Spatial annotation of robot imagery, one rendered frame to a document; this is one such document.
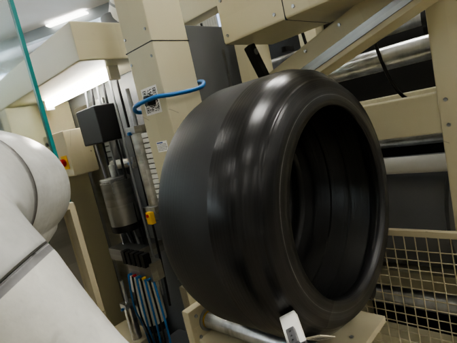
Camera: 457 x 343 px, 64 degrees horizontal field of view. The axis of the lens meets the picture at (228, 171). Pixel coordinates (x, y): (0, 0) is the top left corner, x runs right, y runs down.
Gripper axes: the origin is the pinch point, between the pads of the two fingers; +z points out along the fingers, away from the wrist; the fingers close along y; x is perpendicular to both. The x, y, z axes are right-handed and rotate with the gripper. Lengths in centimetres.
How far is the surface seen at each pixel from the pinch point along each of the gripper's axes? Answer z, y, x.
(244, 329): 18.4, 15.9, -15.6
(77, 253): 56, -6, -58
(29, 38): 1047, -126, -401
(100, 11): 978, -77, -190
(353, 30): 60, -18, 47
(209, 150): 21.5, -27.4, 2.9
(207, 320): 26.8, 16.1, -25.8
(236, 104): 27.3, -30.0, 11.4
